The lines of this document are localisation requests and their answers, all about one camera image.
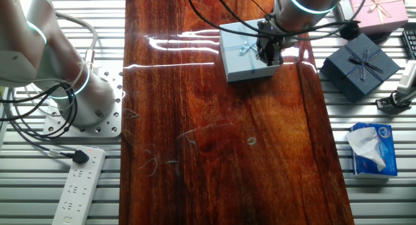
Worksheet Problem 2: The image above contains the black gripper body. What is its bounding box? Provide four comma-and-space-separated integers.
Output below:
255, 34, 284, 59

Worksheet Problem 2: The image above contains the light blue casing with bow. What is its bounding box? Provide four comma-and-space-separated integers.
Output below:
219, 19, 281, 83

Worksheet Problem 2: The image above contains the navy gift box with ribbon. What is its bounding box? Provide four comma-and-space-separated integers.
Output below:
320, 33, 401, 104

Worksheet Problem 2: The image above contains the pink gift box with ribbon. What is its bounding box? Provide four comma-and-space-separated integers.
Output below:
347, 0, 410, 36

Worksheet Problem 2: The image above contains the blue tissue box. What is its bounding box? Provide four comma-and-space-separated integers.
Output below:
350, 122, 398, 179

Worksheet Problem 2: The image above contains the white tissue sheet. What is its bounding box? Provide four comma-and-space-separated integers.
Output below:
346, 126, 387, 172

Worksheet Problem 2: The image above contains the black keyboard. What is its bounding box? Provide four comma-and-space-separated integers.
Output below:
402, 29, 416, 60

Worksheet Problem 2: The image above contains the black power plug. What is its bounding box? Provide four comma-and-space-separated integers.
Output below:
60, 149, 90, 165

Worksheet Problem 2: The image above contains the white power strip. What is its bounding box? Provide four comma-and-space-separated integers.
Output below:
51, 146, 107, 225

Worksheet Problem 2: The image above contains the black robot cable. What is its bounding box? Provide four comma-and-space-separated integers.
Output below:
213, 0, 345, 34
185, 0, 264, 39

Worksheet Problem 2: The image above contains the gripper camera on silver bracket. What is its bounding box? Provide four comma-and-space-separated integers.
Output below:
331, 3, 361, 40

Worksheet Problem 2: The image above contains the black camera stand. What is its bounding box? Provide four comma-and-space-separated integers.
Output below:
375, 87, 416, 115

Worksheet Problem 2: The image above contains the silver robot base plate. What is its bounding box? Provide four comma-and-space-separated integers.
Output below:
43, 68, 124, 139

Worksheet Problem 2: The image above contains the grey cable with metal connector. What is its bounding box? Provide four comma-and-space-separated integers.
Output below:
53, 10, 99, 70

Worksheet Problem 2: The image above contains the black base cable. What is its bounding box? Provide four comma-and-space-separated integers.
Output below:
0, 83, 78, 141
0, 85, 72, 138

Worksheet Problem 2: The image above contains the grey cable with clear plug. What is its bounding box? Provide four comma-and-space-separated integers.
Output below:
9, 120, 62, 158

